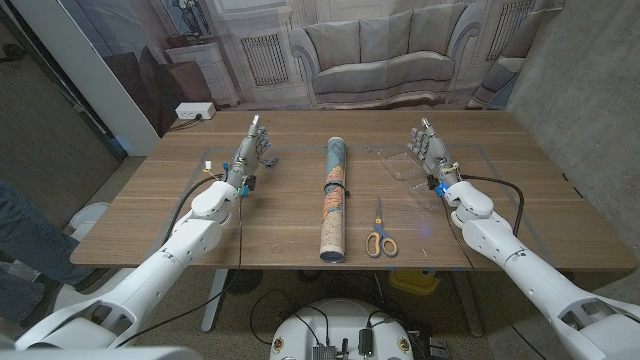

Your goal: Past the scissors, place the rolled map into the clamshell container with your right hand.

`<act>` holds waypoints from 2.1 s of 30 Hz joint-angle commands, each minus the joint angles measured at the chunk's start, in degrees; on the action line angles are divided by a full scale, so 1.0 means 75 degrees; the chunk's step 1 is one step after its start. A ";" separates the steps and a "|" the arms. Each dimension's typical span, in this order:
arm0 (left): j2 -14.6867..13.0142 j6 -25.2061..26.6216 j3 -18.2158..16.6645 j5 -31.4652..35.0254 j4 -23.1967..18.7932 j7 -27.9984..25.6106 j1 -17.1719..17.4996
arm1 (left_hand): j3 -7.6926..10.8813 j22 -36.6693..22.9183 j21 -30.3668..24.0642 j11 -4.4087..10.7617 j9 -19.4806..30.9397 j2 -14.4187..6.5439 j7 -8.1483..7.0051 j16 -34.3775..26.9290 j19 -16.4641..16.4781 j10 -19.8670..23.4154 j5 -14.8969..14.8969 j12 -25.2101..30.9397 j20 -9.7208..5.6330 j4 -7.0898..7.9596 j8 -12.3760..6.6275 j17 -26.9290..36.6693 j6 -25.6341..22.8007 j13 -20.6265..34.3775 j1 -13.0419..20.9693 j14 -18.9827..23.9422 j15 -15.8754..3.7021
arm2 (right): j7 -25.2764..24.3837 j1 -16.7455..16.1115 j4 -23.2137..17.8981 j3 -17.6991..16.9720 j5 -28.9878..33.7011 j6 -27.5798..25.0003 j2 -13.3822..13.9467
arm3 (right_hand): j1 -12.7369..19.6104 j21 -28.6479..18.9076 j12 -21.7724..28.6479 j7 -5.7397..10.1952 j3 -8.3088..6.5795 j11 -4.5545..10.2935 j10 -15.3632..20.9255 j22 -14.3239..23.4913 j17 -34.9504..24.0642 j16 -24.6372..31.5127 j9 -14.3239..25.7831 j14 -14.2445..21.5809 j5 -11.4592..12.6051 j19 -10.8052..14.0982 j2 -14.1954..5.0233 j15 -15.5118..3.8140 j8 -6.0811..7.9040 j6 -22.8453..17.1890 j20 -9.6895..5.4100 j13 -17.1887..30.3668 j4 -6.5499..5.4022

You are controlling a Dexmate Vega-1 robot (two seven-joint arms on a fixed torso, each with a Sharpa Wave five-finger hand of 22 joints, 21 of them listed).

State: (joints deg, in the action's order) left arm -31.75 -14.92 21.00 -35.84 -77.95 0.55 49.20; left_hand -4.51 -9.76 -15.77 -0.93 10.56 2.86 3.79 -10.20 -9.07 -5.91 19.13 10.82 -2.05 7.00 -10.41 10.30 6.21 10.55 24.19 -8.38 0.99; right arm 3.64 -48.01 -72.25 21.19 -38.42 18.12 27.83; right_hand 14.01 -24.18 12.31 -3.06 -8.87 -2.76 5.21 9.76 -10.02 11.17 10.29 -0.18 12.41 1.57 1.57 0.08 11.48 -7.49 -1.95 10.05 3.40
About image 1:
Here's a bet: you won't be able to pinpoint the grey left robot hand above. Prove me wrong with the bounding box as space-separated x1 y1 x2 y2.
222 114 274 194

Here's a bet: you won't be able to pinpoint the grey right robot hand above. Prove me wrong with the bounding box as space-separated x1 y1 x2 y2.
406 117 461 187

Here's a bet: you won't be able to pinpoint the paper map tube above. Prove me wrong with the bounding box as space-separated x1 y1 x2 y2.
319 136 348 264

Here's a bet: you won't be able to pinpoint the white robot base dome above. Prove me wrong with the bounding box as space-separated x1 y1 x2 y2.
269 298 415 360

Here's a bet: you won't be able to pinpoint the clear plastic clamshell container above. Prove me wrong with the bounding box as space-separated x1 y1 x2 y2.
380 151 446 211

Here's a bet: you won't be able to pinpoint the white power strip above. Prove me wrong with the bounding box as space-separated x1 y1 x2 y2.
174 101 217 121

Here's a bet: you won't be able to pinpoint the printed living room backdrop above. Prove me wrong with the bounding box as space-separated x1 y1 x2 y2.
57 0 566 136

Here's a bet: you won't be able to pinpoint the black round floor object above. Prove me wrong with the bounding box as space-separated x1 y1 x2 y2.
224 269 264 296

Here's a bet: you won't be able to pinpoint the yellow object under table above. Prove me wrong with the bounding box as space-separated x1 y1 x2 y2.
388 267 442 296

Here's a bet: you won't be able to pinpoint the white table leg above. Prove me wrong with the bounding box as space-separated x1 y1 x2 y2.
452 269 485 339
200 268 229 334

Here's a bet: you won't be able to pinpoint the white floor stand base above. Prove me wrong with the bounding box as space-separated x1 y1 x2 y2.
52 201 131 311

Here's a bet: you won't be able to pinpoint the person in jeans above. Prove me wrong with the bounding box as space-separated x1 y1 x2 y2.
0 179 96 326

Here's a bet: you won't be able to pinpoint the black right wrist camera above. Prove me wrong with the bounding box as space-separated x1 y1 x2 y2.
427 175 449 197

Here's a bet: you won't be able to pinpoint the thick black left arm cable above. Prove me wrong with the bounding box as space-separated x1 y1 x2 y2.
162 173 225 246

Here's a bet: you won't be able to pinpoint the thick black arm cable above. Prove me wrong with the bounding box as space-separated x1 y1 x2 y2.
162 173 225 246
459 174 525 236

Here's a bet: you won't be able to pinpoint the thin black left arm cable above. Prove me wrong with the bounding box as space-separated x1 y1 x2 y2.
115 192 246 349

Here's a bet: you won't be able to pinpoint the orange-handled scissors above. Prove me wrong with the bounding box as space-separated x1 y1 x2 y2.
364 197 399 259

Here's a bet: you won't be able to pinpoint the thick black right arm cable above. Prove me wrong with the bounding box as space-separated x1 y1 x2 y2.
459 174 525 236

